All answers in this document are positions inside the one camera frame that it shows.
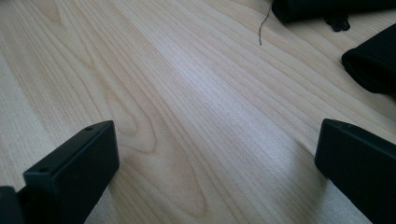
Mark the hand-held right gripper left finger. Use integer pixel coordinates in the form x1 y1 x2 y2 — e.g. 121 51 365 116
22 119 120 224

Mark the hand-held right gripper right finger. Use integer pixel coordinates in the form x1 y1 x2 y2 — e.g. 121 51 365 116
314 118 396 224

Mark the black glove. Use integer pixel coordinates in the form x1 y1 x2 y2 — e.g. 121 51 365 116
271 0 396 33
341 23 396 96

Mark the thin black thread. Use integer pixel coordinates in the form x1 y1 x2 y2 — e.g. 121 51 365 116
258 1 276 47

